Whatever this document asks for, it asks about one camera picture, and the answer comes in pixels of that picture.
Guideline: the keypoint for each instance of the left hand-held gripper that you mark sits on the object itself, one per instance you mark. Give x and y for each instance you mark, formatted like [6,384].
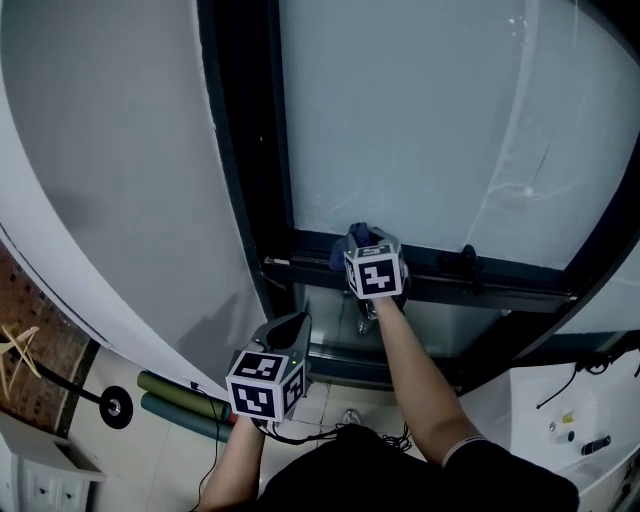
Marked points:
[255,395]

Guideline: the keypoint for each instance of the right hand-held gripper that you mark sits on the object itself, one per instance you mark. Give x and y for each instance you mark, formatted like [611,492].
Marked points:
[375,275]

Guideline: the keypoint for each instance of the blue cloth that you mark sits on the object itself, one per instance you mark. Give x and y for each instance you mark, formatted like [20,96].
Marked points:
[340,255]

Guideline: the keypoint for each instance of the black metal window frame bar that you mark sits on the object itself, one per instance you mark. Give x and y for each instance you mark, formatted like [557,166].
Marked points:
[525,290]

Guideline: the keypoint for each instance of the person's right forearm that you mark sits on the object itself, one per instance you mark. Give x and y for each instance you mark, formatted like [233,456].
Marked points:
[415,370]

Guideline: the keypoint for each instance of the person's left forearm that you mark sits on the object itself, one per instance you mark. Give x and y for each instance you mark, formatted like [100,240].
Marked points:
[235,465]

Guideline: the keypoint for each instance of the person's white shoe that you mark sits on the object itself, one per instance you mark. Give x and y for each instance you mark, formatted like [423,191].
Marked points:
[352,416]

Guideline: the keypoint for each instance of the frosted glass window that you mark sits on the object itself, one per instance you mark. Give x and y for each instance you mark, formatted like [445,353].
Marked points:
[615,300]
[400,125]

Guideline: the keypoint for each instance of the grey metal panel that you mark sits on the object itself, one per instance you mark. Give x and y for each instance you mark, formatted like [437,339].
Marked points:
[450,330]

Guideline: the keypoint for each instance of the green rolled mat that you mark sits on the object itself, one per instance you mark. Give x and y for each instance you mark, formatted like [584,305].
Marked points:
[175,392]

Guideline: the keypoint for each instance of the teal rolled mat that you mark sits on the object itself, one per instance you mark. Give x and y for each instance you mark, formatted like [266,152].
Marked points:
[180,420]

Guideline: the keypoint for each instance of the person's black shirt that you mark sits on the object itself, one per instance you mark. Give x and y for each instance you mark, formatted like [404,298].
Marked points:
[400,480]

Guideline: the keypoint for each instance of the small yellow item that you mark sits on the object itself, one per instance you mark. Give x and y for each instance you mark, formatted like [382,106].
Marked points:
[567,417]

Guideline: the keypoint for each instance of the small black cap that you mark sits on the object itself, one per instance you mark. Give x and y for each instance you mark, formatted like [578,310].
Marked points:
[567,436]

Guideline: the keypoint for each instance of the white cabinet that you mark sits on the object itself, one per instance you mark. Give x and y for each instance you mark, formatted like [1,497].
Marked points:
[45,480]

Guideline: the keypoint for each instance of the black cylinder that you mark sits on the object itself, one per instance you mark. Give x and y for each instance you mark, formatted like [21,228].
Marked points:
[596,445]

